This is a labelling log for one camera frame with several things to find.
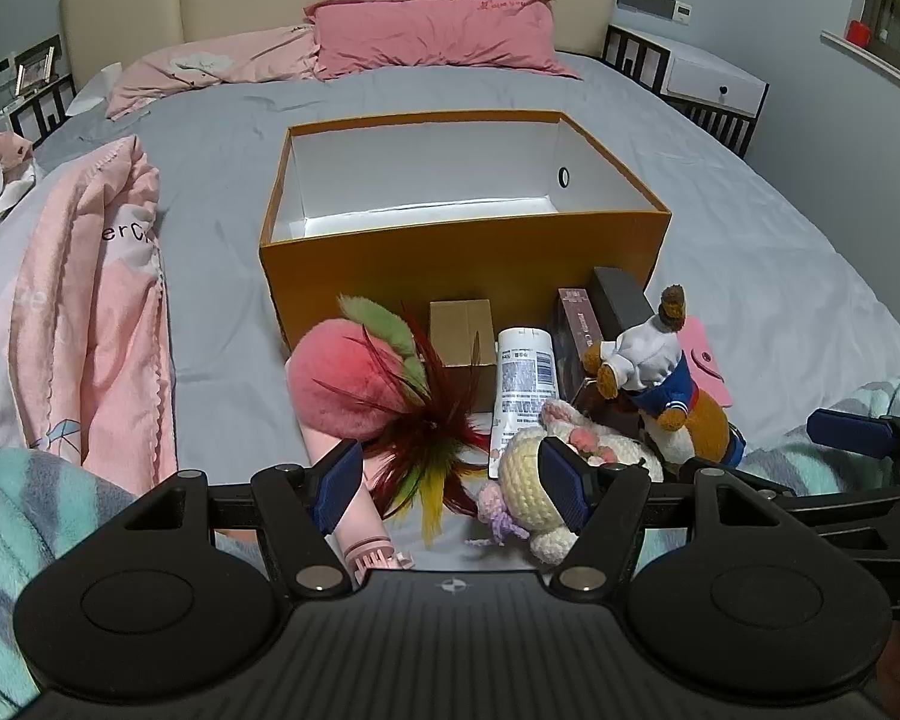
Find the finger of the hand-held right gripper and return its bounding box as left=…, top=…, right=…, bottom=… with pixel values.
left=806, top=409, right=900, bottom=477
left=742, top=469, right=900, bottom=563

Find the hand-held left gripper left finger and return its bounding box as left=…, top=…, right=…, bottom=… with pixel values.
left=112, top=439, right=365, bottom=598

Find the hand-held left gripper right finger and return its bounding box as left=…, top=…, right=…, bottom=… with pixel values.
left=538, top=439, right=803, bottom=596

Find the white crochet bunny doll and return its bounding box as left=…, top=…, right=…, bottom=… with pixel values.
left=466, top=399, right=665, bottom=565

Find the long pink device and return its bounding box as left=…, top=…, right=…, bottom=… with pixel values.
left=300, top=420, right=417, bottom=586

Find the red feather toy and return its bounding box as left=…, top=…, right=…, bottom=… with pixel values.
left=360, top=315, right=496, bottom=545

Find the pink peach plush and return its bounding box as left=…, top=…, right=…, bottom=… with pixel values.
left=286, top=295, right=432, bottom=440

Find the white tube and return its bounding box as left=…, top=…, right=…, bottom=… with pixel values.
left=489, top=326, right=557, bottom=479

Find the brown dog plush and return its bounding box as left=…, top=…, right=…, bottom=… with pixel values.
left=583, top=285, right=743, bottom=466

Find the pink pouch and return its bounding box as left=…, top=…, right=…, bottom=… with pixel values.
left=671, top=317, right=734, bottom=407

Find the maroon box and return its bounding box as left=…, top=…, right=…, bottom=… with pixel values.
left=555, top=287, right=610, bottom=421

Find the small brown cardboard box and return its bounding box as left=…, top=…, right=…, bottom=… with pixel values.
left=429, top=300, right=497, bottom=413

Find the black box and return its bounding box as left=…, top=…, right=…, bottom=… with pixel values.
left=586, top=266, right=655, bottom=346

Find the orange cardboard box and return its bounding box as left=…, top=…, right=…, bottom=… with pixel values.
left=259, top=110, right=673, bottom=361

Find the teal striped fleece cloth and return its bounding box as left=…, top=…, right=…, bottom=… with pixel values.
left=739, top=371, right=900, bottom=496
left=0, top=446, right=147, bottom=713

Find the pink quilt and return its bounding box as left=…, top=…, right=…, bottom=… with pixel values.
left=0, top=133, right=177, bottom=492

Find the bed with grey sheet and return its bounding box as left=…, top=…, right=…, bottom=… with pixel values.
left=0, top=52, right=900, bottom=563

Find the white black nightstand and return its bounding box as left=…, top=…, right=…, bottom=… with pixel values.
left=601, top=24, right=770, bottom=160
left=7, top=73, right=77, bottom=149

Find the light pink pillow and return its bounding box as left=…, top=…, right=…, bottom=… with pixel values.
left=105, top=24, right=323, bottom=121

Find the dark pink pillow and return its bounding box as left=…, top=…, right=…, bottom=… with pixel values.
left=304, top=0, right=582, bottom=82

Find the white and pink cloth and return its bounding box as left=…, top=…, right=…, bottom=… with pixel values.
left=0, top=131, right=42, bottom=211

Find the photo frame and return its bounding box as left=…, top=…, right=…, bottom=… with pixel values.
left=13, top=46, right=56, bottom=96

